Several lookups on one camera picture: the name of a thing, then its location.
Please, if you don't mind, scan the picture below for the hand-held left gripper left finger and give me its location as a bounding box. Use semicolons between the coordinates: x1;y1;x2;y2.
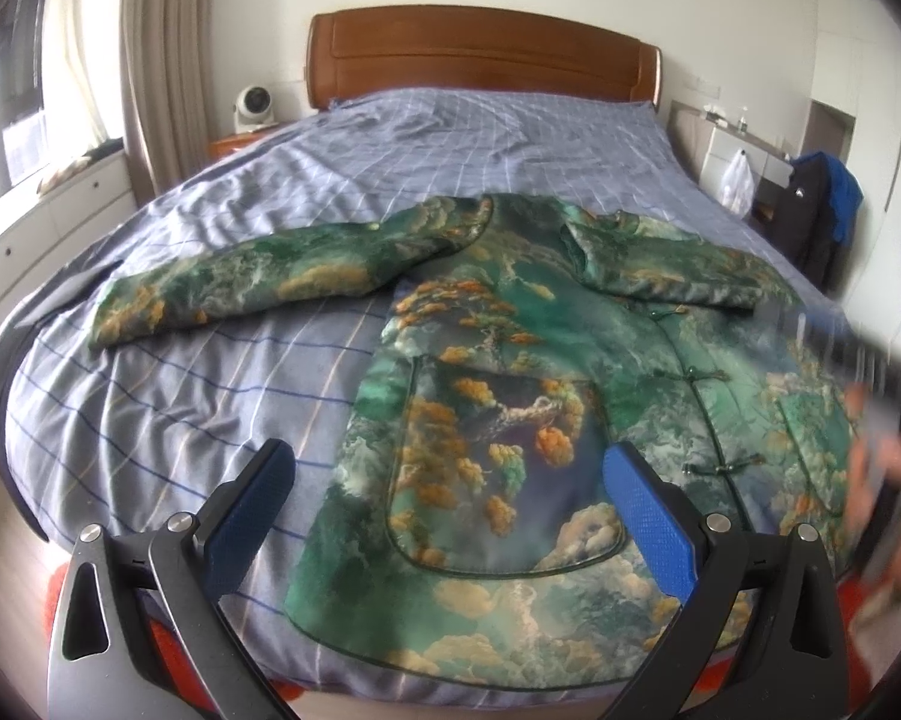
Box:
47;438;301;720

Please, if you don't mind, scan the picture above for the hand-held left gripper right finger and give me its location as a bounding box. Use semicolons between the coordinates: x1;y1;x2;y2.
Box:
602;442;849;720

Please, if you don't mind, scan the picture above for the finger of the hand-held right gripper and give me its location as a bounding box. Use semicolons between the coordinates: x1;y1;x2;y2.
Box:
794;304;901;395

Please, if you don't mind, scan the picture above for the green landscape print padded jacket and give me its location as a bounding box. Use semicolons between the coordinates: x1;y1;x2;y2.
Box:
90;193;882;670

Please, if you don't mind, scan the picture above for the black and blue jacket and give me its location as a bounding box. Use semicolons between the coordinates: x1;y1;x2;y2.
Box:
767;151;866;295

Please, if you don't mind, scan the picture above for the red floor mat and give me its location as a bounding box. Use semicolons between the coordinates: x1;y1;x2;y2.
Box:
41;562;875;707

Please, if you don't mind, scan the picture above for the white plastic bag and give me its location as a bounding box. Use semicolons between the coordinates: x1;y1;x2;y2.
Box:
720;148;756;215

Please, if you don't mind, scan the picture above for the white bedside cabinet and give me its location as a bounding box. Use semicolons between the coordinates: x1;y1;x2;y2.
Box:
667;100;794;205

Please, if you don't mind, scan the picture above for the white wardrobe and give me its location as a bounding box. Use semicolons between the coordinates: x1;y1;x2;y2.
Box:
801;0;901;241

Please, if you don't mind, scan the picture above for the bed with blue checked sheet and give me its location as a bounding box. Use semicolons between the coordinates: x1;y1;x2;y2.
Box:
0;86;851;700

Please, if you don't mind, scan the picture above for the white drawer cabinet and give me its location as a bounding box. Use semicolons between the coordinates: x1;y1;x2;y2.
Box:
0;150;140;340

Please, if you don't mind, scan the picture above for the brown wooden nightstand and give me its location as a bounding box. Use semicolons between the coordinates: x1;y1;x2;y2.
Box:
208;130;273;161

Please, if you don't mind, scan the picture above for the small white desk fan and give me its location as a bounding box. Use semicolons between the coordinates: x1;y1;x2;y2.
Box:
232;84;279;133

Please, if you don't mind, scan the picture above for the beige curtain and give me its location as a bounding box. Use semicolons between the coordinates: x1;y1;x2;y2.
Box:
118;0;231;205

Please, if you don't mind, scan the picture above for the brown wooden headboard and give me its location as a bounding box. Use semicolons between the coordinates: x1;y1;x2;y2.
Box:
305;6;663;112

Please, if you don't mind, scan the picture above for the window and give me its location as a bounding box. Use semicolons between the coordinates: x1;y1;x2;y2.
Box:
0;0;55;200

